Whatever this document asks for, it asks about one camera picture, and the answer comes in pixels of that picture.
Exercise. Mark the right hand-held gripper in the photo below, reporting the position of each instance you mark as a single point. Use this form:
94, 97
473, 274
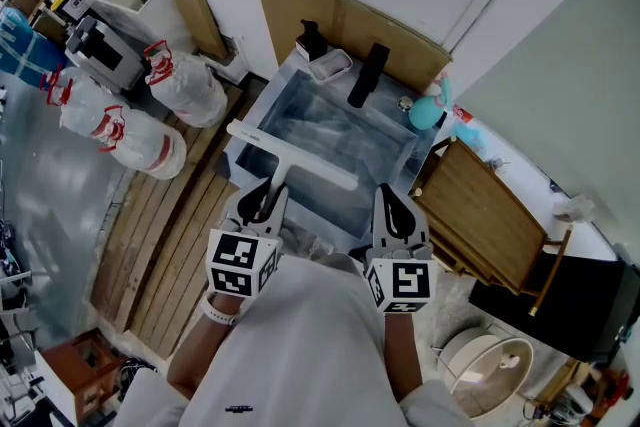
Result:
407, 280

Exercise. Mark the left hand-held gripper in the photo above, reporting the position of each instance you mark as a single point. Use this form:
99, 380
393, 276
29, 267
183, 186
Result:
235, 260

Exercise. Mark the white squeegee with orange grip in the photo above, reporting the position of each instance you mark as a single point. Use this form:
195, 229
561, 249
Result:
300, 160

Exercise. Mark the person's left forearm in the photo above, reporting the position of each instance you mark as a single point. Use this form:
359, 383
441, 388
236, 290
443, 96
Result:
200, 355

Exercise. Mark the person's right forearm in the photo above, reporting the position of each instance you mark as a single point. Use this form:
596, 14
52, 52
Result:
402, 360

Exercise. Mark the folded wooden table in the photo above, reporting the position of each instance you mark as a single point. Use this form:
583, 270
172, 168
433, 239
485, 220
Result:
480, 220

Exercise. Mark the wooden plank platform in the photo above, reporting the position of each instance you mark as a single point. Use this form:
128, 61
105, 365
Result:
165, 240

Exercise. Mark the white wrist watch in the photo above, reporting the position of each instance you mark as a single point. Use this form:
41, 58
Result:
217, 312

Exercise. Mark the teal spray bottle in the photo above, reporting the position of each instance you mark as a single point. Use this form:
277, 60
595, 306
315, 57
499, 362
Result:
425, 112

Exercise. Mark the chrome sink knob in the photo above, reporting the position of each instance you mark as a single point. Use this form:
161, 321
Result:
405, 103

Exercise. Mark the person's white shirt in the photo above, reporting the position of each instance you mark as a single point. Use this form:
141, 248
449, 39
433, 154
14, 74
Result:
300, 350

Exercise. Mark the black faucet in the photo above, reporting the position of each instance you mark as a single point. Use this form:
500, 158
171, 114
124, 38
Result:
369, 75

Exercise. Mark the clear soap dish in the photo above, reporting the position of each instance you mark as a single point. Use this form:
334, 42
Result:
330, 65

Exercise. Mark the round white lamp shade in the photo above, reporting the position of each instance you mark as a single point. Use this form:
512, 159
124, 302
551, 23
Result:
490, 375

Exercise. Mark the crumpled white tissue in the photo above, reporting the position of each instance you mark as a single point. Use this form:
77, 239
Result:
574, 209

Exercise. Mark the black soap dispenser bottle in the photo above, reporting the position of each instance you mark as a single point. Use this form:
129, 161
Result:
311, 42

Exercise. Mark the long brown cardboard box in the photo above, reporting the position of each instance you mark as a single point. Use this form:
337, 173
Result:
200, 20

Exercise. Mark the large brown cardboard sheet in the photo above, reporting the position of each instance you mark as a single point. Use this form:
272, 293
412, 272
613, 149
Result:
310, 5

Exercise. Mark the silver coffee machine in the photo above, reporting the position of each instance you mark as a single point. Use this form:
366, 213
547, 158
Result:
105, 55

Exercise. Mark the small brown wooden cabinet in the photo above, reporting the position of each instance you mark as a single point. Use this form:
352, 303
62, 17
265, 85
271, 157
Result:
80, 375

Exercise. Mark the white and red appliance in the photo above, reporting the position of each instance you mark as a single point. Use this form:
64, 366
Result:
585, 400

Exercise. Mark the blue wrapped package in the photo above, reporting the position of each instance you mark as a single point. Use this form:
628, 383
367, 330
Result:
25, 50

